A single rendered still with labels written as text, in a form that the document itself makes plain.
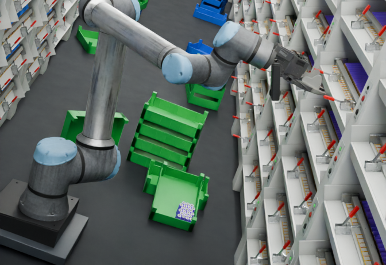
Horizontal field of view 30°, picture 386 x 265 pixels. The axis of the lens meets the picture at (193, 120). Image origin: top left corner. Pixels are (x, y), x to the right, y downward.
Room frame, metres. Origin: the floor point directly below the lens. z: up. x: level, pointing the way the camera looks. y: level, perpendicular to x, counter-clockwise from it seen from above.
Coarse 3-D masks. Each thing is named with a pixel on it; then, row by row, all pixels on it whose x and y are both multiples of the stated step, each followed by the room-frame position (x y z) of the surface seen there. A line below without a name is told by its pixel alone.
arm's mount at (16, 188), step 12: (12, 180) 2.50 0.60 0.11; (12, 192) 2.41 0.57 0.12; (0, 204) 2.29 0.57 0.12; (12, 204) 2.32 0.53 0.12; (72, 204) 2.45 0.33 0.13; (0, 216) 2.23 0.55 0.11; (12, 216) 2.24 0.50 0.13; (24, 216) 2.26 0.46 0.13; (72, 216) 2.47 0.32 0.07; (0, 228) 2.23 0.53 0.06; (12, 228) 2.23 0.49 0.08; (24, 228) 2.23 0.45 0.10; (36, 228) 2.23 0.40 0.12; (48, 228) 2.23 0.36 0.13; (60, 228) 2.26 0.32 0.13; (36, 240) 2.23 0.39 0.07; (48, 240) 2.23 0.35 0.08
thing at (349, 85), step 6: (336, 60) 2.60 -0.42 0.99; (342, 66) 2.53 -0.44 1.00; (342, 72) 2.46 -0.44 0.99; (342, 78) 2.45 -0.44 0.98; (348, 78) 2.40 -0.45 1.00; (342, 84) 2.38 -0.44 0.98; (348, 84) 2.34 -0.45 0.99; (348, 90) 2.32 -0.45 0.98; (354, 90) 2.28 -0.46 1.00; (354, 96) 2.23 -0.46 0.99
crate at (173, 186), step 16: (160, 176) 2.96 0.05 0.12; (176, 176) 3.05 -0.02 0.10; (192, 176) 3.05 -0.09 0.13; (160, 192) 2.93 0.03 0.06; (176, 192) 2.97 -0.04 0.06; (192, 192) 3.00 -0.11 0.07; (160, 208) 2.84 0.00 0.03; (176, 208) 2.87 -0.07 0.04; (176, 224) 2.77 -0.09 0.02; (192, 224) 2.77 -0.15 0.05
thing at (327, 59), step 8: (328, 56) 2.62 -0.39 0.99; (336, 56) 2.63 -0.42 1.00; (344, 56) 2.63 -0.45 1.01; (352, 56) 2.63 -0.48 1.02; (320, 64) 2.62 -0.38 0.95; (328, 64) 2.62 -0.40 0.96; (328, 72) 2.53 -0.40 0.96; (336, 72) 2.53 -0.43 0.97; (328, 80) 2.45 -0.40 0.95; (328, 88) 2.39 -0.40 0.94; (336, 88) 2.37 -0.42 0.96; (336, 96) 2.29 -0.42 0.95; (344, 96) 2.29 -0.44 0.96; (336, 104) 2.22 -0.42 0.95; (336, 112) 2.20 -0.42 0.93; (344, 112) 2.15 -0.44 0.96; (352, 112) 2.15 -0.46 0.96; (344, 120) 2.08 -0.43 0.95; (344, 128) 2.04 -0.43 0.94
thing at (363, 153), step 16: (352, 128) 1.92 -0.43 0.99; (368, 128) 1.93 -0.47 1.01; (384, 128) 1.93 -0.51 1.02; (352, 144) 1.91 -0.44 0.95; (368, 144) 1.91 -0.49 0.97; (384, 144) 1.75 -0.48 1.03; (352, 160) 1.88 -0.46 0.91; (368, 160) 1.76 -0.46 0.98; (384, 160) 1.78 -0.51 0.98; (368, 176) 1.71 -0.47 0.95; (384, 176) 1.71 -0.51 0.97; (368, 192) 1.65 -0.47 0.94; (384, 192) 1.63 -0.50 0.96; (384, 208) 1.55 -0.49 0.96; (384, 224) 1.47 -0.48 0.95; (384, 240) 1.45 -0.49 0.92
